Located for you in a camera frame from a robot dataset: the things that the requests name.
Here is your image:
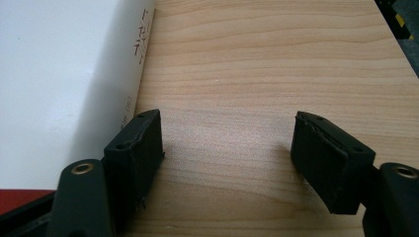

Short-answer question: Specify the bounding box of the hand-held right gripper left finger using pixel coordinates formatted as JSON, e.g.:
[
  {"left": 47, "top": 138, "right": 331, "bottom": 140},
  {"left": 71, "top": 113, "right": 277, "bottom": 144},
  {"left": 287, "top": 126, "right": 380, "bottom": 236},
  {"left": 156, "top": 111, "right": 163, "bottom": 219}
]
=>
[{"left": 102, "top": 108, "right": 166, "bottom": 232}]

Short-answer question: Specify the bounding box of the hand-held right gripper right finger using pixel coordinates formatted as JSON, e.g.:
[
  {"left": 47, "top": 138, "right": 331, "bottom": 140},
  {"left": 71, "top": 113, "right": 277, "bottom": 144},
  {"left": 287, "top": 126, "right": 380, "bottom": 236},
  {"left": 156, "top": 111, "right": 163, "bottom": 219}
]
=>
[{"left": 290, "top": 110, "right": 377, "bottom": 216}]

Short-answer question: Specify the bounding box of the white and red book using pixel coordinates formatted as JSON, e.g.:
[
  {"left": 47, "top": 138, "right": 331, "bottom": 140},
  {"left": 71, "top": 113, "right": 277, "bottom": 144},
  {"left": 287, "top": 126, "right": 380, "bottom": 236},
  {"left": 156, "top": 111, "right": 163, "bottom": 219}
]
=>
[{"left": 0, "top": 0, "right": 157, "bottom": 216}]

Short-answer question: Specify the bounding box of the black stand with striped base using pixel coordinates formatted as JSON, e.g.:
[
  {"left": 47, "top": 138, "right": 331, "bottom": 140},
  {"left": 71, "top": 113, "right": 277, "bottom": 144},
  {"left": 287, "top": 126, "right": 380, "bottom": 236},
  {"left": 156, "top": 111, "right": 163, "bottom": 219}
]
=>
[{"left": 375, "top": 0, "right": 419, "bottom": 42}]

